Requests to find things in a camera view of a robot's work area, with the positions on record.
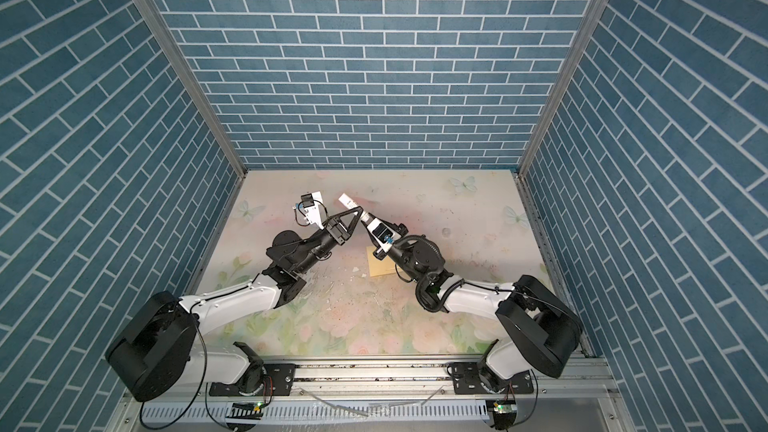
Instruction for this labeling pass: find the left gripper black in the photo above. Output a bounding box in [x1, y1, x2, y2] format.
[292, 209, 361, 278]

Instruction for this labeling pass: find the white glue stick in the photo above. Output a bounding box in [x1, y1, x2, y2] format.
[338, 194, 358, 209]

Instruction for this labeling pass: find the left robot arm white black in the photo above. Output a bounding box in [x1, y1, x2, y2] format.
[105, 207, 370, 402]

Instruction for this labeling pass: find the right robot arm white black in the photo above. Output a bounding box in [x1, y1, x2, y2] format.
[361, 212, 583, 392]

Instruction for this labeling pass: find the left controller board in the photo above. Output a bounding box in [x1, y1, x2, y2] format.
[226, 402, 264, 422]

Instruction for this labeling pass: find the controller board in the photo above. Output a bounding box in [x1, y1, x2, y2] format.
[226, 402, 264, 422]
[492, 400, 518, 415]

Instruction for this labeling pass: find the right controller board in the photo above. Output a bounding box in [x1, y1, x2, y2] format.
[492, 400, 518, 415]

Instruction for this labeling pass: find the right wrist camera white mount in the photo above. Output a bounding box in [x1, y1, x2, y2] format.
[366, 219, 408, 258]

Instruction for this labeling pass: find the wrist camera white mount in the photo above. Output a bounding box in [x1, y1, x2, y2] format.
[366, 219, 408, 258]
[293, 191, 328, 229]

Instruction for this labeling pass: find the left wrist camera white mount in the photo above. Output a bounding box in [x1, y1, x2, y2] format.
[293, 191, 328, 229]

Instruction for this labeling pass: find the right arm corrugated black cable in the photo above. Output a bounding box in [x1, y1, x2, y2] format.
[392, 233, 475, 314]

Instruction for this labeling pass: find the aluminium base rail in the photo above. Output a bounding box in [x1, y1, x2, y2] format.
[122, 357, 619, 403]

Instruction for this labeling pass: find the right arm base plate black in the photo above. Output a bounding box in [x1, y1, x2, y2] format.
[446, 361, 535, 395]

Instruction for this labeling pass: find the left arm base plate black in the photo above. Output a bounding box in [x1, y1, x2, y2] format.
[208, 363, 297, 398]

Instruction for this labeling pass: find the white slotted cable duct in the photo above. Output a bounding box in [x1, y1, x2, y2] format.
[141, 400, 489, 426]

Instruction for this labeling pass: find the left aluminium corner post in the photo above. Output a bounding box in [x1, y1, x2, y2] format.
[132, 0, 247, 179]

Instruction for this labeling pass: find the aluminium corner post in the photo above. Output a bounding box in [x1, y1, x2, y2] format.
[132, 0, 247, 179]
[518, 0, 609, 180]

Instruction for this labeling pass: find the right aluminium corner post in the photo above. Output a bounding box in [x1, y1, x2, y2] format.
[518, 0, 609, 180]

